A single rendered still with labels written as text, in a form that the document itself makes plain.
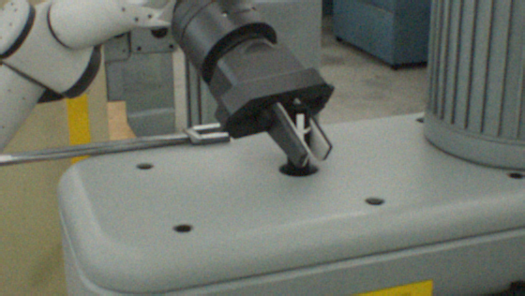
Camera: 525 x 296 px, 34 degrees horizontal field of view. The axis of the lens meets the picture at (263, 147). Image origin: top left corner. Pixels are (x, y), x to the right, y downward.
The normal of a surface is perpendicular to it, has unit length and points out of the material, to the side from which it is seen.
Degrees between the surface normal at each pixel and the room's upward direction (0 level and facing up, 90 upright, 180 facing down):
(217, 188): 0
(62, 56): 90
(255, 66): 31
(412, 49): 90
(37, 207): 90
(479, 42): 90
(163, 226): 0
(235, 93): 53
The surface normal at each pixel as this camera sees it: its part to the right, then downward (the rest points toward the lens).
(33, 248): 0.34, 0.33
